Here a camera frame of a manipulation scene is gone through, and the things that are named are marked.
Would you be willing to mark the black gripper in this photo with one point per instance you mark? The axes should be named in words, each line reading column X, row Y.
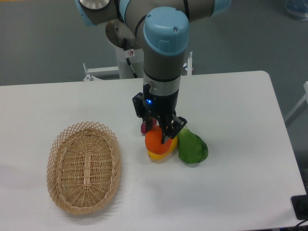
column 161, row 108

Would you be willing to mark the orange fruit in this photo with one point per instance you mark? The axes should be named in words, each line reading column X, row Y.
column 153, row 141

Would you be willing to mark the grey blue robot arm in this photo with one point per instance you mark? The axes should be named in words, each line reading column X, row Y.
column 161, row 30

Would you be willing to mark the purple fruit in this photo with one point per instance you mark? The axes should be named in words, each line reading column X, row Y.
column 143, row 125

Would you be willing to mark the yellow mango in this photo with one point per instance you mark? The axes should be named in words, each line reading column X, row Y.
column 157, row 157

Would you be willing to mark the green bok choy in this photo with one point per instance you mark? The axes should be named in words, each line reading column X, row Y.
column 192, row 149

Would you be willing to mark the woven wicker basket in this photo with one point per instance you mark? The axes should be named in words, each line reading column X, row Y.
column 84, row 168

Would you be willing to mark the black device at table edge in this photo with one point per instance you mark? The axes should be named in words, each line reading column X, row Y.
column 300, row 206

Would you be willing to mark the blue bag in corner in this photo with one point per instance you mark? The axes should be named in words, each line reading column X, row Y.
column 297, row 9

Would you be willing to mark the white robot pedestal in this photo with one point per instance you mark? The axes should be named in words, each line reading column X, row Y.
column 132, row 62

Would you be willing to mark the white frame at right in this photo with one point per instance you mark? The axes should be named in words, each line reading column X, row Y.
column 299, row 107

